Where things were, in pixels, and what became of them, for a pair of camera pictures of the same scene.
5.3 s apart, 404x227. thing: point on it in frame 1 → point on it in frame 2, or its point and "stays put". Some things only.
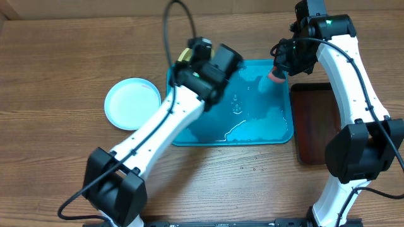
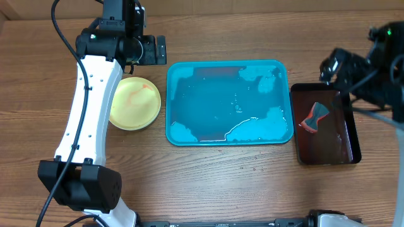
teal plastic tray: (252, 109) stays put
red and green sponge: (273, 77) → (310, 123)
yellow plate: (187, 55) → (136, 104)
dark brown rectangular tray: (316, 120) stays put
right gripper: (282, 64) → (345, 73)
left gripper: (178, 66) → (146, 45)
